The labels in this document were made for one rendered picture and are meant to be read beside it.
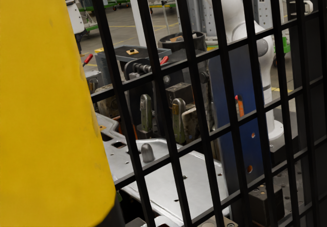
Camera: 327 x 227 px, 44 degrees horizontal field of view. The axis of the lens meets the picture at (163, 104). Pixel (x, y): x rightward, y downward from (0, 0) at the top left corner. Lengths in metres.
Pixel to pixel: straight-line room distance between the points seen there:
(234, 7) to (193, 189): 0.72
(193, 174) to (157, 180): 0.09
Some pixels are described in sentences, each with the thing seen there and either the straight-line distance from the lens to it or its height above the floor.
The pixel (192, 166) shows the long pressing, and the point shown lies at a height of 1.00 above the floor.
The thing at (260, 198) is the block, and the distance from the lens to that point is 0.74.
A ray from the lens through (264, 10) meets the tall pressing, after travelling 5.48.
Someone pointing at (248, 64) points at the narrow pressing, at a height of 1.30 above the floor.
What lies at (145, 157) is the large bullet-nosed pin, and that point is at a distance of 1.08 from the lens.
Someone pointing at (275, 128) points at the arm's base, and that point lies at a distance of 1.62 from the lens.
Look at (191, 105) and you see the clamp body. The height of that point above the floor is 1.07.
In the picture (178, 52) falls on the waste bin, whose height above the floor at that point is 0.61.
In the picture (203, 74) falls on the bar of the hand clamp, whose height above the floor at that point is 1.22.
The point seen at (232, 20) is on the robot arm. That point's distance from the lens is 1.49.
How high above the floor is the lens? 1.49
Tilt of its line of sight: 19 degrees down
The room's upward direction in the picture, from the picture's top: 12 degrees counter-clockwise
